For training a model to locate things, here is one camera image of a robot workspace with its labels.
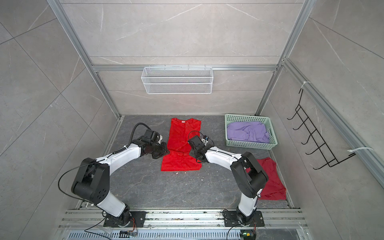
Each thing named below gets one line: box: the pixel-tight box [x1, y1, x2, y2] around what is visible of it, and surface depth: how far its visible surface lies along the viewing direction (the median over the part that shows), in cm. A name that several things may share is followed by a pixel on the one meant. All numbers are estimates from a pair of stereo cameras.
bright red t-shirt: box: [161, 117, 203, 172], surface depth 100 cm
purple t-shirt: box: [226, 121, 270, 143], surface depth 109 cm
